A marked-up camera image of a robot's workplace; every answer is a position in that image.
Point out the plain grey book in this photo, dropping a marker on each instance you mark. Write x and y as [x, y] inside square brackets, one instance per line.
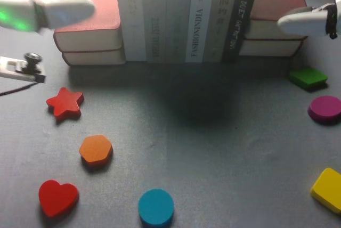
[177, 25]

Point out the red star block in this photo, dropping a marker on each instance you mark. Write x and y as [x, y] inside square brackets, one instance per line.
[65, 102]

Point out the blue round block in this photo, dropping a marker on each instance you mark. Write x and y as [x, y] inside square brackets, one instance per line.
[155, 205]

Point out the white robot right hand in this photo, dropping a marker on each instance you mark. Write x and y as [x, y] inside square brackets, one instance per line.
[301, 21]

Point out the grey book with spine text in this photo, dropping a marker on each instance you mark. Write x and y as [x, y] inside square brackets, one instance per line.
[155, 12]

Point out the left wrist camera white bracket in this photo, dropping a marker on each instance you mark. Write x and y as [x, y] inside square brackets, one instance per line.
[32, 63]

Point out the orange hexagon block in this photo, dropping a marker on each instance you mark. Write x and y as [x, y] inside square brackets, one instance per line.
[94, 148]

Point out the magenta round block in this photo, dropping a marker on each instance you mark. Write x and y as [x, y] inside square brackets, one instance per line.
[326, 106]

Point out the grey book Chinese spine text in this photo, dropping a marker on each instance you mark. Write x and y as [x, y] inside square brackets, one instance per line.
[221, 12]

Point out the yellow square block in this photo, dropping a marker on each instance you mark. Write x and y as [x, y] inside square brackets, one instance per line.
[329, 188]

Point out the red heart block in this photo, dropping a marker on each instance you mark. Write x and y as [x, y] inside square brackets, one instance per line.
[56, 197]

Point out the green square block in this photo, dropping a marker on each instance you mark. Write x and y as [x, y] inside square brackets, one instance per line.
[306, 76]

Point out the white FASHIONINDIA book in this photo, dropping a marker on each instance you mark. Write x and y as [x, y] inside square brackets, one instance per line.
[199, 25]

